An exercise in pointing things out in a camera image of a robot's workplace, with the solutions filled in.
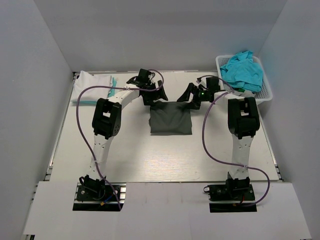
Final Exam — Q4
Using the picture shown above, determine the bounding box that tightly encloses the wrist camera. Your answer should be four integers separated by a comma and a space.
196, 75, 222, 95
126, 68, 155, 88

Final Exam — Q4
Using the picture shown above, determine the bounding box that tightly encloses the crumpled grey t-shirt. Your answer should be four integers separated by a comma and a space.
234, 90, 255, 99

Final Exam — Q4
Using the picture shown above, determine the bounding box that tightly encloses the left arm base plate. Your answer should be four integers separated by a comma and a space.
72, 183, 120, 212

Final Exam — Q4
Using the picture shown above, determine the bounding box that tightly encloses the green garment in basket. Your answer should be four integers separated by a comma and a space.
233, 87, 245, 93

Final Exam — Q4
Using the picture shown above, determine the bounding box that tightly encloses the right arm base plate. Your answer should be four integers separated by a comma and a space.
203, 184, 257, 213

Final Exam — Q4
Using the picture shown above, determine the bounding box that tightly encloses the folded teal t-shirt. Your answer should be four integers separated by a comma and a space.
70, 75, 117, 105

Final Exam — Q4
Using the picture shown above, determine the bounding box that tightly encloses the crumpled turquoise t-shirt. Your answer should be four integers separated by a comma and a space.
219, 50, 264, 93

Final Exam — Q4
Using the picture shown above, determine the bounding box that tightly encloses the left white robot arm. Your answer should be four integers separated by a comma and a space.
89, 80, 168, 183

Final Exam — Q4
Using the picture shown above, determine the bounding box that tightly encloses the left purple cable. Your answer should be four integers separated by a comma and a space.
76, 69, 165, 211

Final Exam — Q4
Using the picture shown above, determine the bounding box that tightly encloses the white plastic basket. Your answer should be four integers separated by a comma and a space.
215, 54, 273, 105

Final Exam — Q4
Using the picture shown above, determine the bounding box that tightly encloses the dark grey t-shirt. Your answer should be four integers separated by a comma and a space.
149, 101, 193, 136

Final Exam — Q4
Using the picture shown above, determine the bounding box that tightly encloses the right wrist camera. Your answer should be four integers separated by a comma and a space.
196, 75, 222, 95

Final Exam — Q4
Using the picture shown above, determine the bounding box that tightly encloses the folded white t-shirt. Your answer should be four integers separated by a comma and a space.
70, 70, 113, 103

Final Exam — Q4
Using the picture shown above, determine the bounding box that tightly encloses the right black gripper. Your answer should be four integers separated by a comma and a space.
177, 82, 211, 110

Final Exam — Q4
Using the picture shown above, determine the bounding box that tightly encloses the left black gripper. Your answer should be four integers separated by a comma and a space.
141, 80, 168, 106

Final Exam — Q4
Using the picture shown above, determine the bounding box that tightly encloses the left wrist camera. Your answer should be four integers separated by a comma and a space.
126, 68, 155, 88

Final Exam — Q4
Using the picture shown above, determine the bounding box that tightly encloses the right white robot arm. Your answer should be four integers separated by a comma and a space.
177, 83, 260, 200

